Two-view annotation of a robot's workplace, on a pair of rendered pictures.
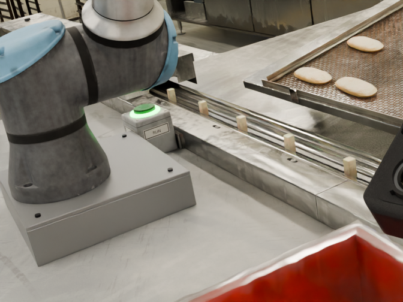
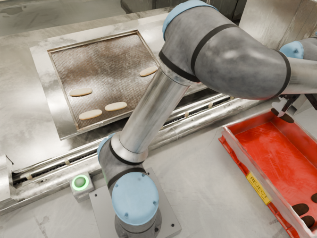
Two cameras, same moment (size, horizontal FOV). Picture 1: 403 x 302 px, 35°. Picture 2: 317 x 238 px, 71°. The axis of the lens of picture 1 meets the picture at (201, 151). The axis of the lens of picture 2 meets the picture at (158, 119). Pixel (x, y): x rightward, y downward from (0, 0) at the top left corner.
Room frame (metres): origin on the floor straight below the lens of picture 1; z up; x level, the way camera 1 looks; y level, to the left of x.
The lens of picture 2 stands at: (0.86, 0.43, 1.66)
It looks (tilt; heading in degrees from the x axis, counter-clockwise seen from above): 51 degrees down; 264
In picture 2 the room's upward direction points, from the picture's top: 4 degrees clockwise
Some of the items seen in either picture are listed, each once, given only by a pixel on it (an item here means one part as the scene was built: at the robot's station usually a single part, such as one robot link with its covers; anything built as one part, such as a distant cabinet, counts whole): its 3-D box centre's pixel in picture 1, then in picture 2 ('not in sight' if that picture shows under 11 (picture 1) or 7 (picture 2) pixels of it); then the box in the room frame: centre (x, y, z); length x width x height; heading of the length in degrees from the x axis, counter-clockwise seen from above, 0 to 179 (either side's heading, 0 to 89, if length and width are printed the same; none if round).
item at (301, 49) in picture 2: not in sight; (303, 56); (0.39, -0.11, 1.28); 0.11 x 0.11 x 0.08; 22
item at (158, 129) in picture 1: (152, 139); (83, 188); (1.09, 0.08, 0.84); 0.08 x 0.08 x 0.11; 25
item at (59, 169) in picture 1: (53, 150); (137, 216); (0.89, 0.22, 0.93); 0.15 x 0.15 x 0.10
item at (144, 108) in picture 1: (144, 111); (80, 182); (1.09, 0.09, 0.90); 0.04 x 0.04 x 0.02
